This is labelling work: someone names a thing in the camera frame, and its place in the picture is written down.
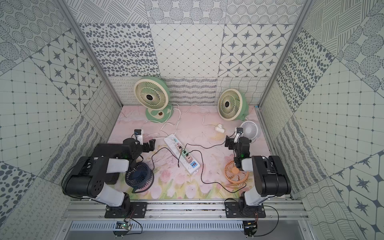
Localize green USB charger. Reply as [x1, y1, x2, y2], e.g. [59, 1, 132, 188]
[181, 150, 189, 157]

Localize black cable of orange fan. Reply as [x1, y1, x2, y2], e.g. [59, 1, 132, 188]
[177, 143, 247, 193]

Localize white power strip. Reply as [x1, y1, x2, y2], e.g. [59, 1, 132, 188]
[164, 135, 201, 175]

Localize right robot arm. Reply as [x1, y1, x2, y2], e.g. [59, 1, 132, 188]
[225, 136, 292, 209]

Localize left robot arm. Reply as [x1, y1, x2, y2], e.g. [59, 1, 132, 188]
[62, 138, 156, 211]

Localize small white fan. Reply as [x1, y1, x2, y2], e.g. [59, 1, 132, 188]
[240, 121, 261, 142]

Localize orange small fan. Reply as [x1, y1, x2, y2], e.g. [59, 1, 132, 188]
[224, 161, 249, 185]

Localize navy blue small fan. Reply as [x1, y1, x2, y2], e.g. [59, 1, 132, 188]
[125, 162, 154, 194]

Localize green cream desk fan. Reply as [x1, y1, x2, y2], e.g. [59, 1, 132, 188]
[218, 89, 249, 121]

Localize large green fan with base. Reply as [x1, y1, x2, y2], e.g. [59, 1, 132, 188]
[134, 77, 173, 123]

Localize white cylindrical adapter plug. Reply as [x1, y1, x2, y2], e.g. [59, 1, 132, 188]
[215, 124, 226, 133]

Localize floral pink table mat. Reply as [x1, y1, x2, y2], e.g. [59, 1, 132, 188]
[107, 106, 255, 200]

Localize black cable of navy fan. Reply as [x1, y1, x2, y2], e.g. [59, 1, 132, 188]
[149, 146, 181, 172]

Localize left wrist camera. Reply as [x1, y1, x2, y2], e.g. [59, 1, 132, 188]
[134, 129, 143, 145]

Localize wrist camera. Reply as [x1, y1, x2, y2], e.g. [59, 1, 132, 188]
[134, 129, 143, 145]
[234, 128, 243, 143]

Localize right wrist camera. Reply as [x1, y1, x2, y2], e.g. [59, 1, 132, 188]
[234, 128, 243, 143]

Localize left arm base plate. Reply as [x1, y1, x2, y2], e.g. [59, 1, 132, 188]
[104, 202, 148, 219]

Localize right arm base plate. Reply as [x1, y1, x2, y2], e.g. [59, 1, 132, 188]
[224, 201, 266, 219]

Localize aluminium mounting rail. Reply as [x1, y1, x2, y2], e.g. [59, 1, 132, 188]
[63, 199, 309, 221]

